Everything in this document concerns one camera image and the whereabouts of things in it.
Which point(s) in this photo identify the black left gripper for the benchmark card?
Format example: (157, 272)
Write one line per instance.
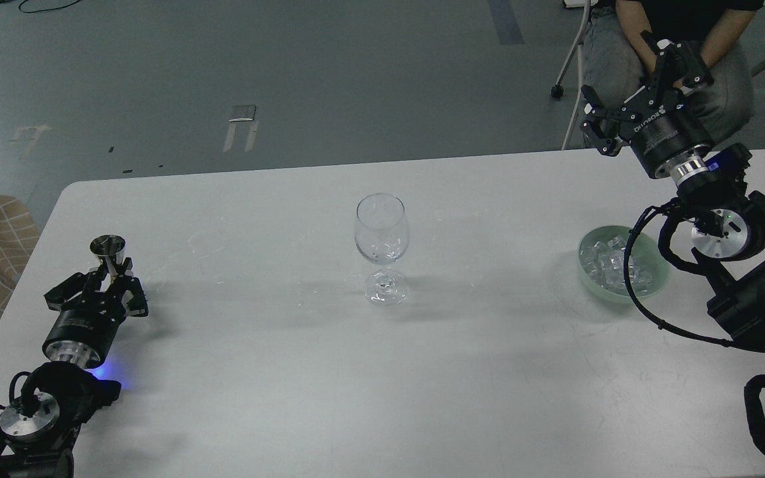
(89, 319)

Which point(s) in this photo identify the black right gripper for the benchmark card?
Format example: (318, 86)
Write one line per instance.
(658, 130)

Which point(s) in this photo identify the steel double jigger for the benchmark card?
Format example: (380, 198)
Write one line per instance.
(110, 251)

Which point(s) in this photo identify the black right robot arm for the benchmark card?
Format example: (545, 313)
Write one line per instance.
(715, 227)

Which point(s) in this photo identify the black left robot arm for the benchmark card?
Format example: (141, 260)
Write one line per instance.
(47, 407)

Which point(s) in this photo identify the green bowl of ice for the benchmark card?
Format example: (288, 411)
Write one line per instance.
(606, 271)

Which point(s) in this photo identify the clear wine glass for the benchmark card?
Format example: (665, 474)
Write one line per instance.
(382, 235)

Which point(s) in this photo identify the seated person in black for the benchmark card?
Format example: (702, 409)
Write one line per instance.
(617, 60)

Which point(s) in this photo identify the white metal chair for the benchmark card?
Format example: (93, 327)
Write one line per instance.
(574, 56)

